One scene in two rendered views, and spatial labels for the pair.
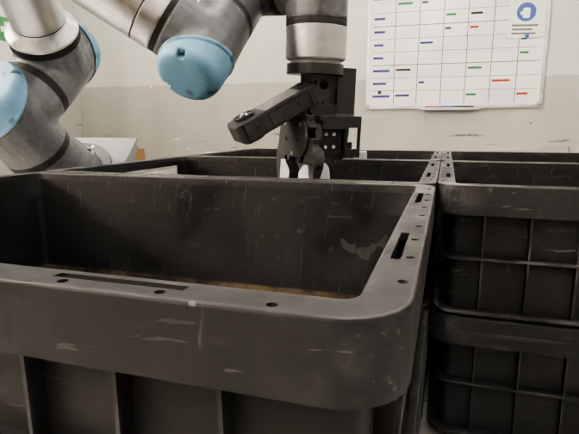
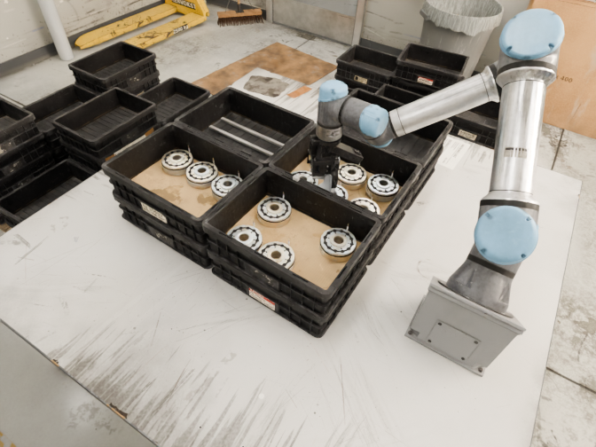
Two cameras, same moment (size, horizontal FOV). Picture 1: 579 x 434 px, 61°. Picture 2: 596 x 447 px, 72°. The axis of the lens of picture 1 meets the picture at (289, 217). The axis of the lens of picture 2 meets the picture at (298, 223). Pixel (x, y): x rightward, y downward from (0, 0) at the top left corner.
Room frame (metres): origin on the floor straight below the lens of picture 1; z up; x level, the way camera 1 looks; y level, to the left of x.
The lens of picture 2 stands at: (1.60, 0.12, 1.73)
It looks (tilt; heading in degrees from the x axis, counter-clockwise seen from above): 47 degrees down; 193
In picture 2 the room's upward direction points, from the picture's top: 4 degrees clockwise
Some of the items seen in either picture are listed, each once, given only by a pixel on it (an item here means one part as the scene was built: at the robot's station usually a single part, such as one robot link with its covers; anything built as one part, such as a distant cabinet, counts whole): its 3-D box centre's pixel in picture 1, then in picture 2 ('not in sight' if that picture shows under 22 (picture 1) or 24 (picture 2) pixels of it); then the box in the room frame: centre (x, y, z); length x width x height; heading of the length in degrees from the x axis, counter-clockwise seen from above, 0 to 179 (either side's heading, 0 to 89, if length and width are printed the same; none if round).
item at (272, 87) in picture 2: not in sight; (264, 84); (-0.17, -0.51, 0.71); 0.22 x 0.19 x 0.01; 74
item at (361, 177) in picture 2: not in sight; (351, 173); (0.54, 0.04, 0.86); 0.10 x 0.10 x 0.01
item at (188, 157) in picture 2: not in sight; (176, 159); (0.66, -0.53, 0.86); 0.10 x 0.10 x 0.01
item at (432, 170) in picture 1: (266, 175); (345, 168); (0.59, 0.03, 0.92); 0.40 x 0.30 x 0.02; 72
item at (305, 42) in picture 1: (314, 47); (329, 129); (0.64, -0.03, 1.07); 0.08 x 0.08 x 0.05
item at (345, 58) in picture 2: not in sight; (367, 82); (-1.12, -0.08, 0.31); 0.40 x 0.30 x 0.34; 74
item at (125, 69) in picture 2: not in sight; (123, 94); (-0.33, -1.50, 0.37); 0.40 x 0.30 x 0.45; 164
